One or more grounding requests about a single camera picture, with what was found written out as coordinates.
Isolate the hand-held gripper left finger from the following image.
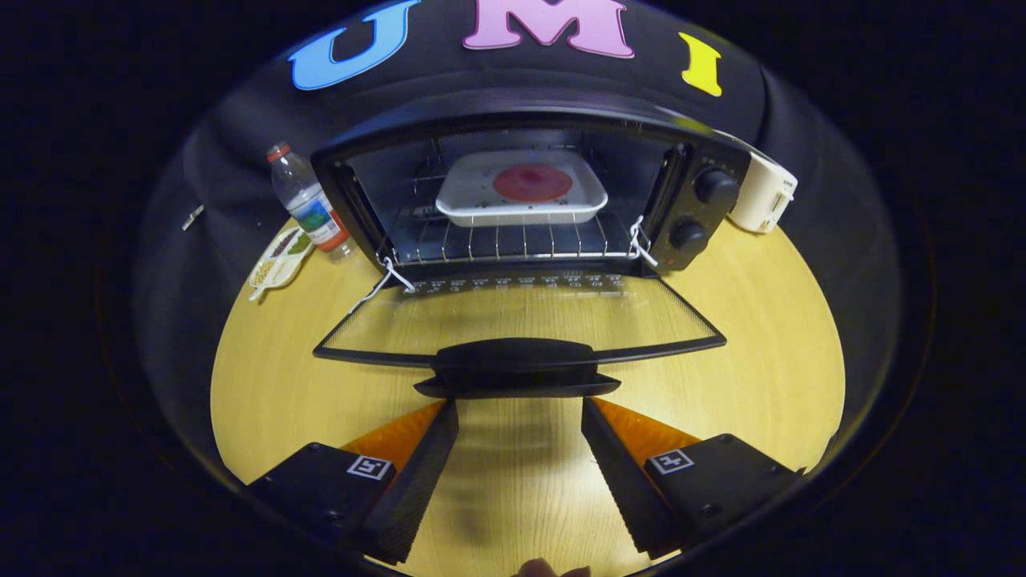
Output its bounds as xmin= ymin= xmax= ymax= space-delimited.
xmin=244 ymin=398 xmax=460 ymax=566

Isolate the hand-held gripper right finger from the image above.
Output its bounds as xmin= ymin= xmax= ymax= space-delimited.
xmin=581 ymin=396 xmax=806 ymax=560

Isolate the white food tray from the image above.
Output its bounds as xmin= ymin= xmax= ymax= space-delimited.
xmin=435 ymin=150 xmax=608 ymax=228

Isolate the pink ham slice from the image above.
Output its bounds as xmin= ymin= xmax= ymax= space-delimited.
xmin=492 ymin=163 xmax=574 ymax=203

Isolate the black toaster oven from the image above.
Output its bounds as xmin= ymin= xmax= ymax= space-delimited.
xmin=310 ymin=88 xmax=752 ymax=400

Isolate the white bread toaster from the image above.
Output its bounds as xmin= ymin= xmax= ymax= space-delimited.
xmin=725 ymin=132 xmax=799 ymax=235

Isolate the white divided snack dish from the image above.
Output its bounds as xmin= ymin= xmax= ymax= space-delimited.
xmin=248 ymin=226 xmax=315 ymax=303

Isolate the clear plastic water bottle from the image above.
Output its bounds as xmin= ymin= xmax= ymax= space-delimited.
xmin=267 ymin=143 xmax=353 ymax=259

